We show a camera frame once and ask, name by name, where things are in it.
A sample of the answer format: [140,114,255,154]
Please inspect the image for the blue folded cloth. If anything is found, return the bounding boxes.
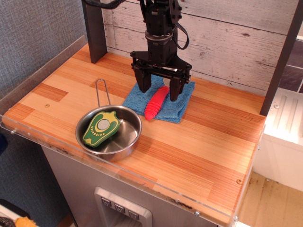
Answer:
[123,75,196,123]

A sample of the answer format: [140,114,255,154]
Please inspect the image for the silver dispenser panel with buttons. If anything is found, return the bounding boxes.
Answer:
[94,187,153,227]

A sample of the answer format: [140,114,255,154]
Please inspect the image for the dark left shelf post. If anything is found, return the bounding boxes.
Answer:
[82,0,107,63]

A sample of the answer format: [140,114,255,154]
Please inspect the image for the yellow object at corner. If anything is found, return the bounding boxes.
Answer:
[15,217,37,227]

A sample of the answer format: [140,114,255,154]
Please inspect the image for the dark shelf post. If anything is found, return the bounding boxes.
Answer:
[82,0,107,63]
[259,0,303,116]

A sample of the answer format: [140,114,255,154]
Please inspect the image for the dark right shelf post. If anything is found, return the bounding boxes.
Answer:
[259,0,303,116]

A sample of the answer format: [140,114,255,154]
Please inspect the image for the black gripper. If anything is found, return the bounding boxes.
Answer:
[130,35,192,101]

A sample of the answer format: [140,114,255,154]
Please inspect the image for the spoon with red handle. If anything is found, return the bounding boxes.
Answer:
[144,78,170,121]

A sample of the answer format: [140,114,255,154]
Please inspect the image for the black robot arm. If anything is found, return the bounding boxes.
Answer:
[131,0,192,101]

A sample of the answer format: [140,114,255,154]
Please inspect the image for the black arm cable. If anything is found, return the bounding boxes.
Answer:
[84,0,190,50]

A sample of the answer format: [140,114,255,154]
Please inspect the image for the green yellow toy pepper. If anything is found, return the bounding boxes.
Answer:
[82,111,120,148]

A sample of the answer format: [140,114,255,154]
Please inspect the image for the clear acrylic edge guard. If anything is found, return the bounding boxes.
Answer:
[3,110,265,227]

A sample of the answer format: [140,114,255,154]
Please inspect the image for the small steel saucepan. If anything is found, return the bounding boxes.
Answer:
[75,79,143,163]

